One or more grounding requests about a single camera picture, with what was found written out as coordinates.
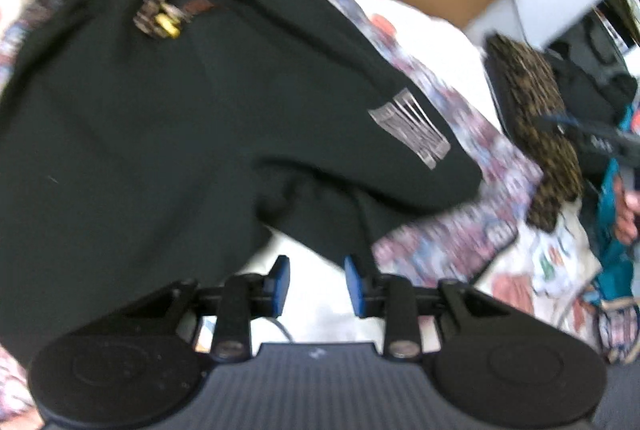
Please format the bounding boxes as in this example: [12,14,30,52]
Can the black shorts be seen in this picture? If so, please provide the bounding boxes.
[0,0,485,368]

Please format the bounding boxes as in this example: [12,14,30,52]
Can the leopard print cloth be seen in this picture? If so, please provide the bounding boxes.
[485,34,586,231]

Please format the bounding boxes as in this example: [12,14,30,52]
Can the brown patterned strap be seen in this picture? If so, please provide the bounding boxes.
[132,0,216,42]

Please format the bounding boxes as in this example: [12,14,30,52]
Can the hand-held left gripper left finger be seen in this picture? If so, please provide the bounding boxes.
[119,255,292,363]

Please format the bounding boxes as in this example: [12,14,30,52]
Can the floral patterned cloth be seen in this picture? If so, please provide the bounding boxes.
[0,0,546,416]

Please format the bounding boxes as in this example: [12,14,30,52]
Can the white printed bedsheet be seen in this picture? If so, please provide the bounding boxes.
[0,0,608,361]

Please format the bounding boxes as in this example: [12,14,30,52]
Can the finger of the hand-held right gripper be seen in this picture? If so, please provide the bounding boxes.
[535,111,583,137]

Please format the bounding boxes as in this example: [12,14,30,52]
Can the black bag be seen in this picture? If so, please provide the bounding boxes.
[545,0,640,131]

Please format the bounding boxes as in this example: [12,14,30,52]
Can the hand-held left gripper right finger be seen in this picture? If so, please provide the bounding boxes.
[344,255,502,361]

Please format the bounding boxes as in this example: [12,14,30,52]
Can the teal patterned garment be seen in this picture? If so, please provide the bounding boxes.
[592,105,640,306]

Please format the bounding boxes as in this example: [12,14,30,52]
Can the person's right hand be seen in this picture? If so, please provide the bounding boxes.
[614,175,640,243]

